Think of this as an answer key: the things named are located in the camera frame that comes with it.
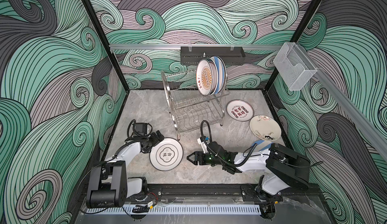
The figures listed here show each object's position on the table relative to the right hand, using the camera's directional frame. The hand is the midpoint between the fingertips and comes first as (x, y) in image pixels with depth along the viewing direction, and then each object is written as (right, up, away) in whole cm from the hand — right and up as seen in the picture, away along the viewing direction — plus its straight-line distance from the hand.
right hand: (190, 159), depth 80 cm
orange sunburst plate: (+8, +45, -2) cm, 45 cm away
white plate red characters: (+36, +25, +27) cm, 52 cm away
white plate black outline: (-13, 0, +6) cm, 14 cm away
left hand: (-19, +9, +10) cm, 23 cm away
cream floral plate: (+50, +14, +18) cm, 55 cm away
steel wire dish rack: (0, +26, +27) cm, 37 cm away
